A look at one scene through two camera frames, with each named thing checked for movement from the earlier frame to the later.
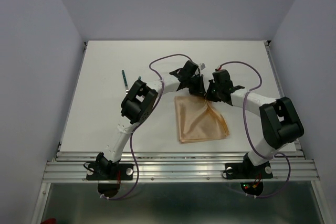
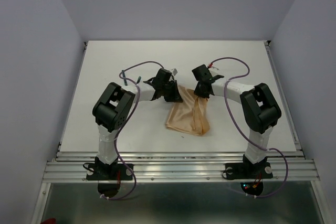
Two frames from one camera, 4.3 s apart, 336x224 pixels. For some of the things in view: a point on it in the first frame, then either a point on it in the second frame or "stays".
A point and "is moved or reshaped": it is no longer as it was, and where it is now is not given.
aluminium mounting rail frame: [69, 166] stays
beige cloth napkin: [198, 120] is moved or reshaped
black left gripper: [199, 91] → [175, 97]
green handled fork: [127, 88] stays
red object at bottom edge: [51, 221] stays
